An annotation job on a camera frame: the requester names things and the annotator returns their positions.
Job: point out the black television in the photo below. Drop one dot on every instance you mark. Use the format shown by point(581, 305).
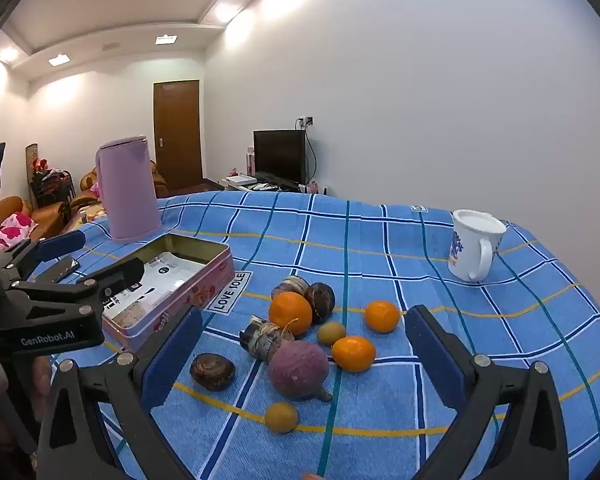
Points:
point(280, 155)

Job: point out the large orange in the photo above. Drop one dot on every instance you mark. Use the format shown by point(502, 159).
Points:
point(290, 312)

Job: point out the dark brown water chestnut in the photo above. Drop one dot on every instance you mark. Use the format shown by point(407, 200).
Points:
point(322, 300)
point(212, 371)

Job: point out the brown leather sofa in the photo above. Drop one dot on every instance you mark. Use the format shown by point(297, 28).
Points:
point(160, 180)

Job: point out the rectangular ceiling light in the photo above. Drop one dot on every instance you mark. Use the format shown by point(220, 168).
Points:
point(59, 60)
point(166, 39)

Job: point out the round ceiling downlight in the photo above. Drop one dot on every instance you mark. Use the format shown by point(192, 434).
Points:
point(226, 11)
point(7, 53)

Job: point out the blue plaid blanket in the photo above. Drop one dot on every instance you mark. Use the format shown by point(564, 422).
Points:
point(380, 240)

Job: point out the small tangerine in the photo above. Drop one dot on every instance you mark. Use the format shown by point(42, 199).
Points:
point(381, 316)
point(353, 354)

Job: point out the white wall power socket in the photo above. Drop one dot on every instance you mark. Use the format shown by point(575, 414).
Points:
point(307, 121)

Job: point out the white books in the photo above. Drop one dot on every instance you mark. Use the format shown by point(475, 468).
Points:
point(239, 180)

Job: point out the ceiling air vent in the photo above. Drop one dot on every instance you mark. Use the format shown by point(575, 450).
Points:
point(111, 46)

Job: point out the pink tin box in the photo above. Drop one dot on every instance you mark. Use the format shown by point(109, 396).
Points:
point(205, 285)

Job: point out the purple electric kettle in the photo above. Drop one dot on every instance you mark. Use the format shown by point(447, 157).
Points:
point(130, 190)

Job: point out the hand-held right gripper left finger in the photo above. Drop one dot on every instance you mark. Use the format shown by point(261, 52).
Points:
point(172, 357)

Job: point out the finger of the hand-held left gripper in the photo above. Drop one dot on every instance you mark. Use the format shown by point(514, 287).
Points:
point(60, 246)
point(120, 275)

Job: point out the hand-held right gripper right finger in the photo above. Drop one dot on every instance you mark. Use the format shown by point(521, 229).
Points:
point(435, 355)

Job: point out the printed paper leaflet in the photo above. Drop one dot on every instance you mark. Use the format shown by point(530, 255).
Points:
point(170, 280)

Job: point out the pink carton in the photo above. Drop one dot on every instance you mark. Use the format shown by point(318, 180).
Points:
point(251, 160)

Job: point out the small yellow-brown longan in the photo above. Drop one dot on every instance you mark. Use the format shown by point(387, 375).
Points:
point(331, 334)
point(281, 417)

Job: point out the brown striped chestnut back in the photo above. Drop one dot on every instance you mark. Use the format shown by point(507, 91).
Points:
point(290, 286)

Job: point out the dark low tv cabinet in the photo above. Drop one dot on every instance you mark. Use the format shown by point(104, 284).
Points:
point(200, 187)

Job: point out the cluttered coffee table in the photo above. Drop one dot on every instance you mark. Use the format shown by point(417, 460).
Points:
point(87, 212)

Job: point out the pink heart cushion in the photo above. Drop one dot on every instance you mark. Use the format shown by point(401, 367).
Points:
point(95, 190)
point(12, 227)

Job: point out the person's left hand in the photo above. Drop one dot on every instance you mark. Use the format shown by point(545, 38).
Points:
point(41, 380)

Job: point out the brown leather armchair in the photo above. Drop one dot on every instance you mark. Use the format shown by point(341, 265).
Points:
point(50, 215)

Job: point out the pink floral bag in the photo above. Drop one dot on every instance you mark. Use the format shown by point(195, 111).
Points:
point(314, 187)

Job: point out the black shelf rack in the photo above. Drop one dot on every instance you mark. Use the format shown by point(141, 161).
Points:
point(52, 185)

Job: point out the white mug with blue print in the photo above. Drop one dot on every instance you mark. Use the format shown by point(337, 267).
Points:
point(472, 250)

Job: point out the brown wooden door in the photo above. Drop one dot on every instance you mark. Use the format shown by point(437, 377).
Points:
point(177, 130)

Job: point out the round purple radish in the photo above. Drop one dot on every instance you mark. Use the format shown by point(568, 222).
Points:
point(297, 367)

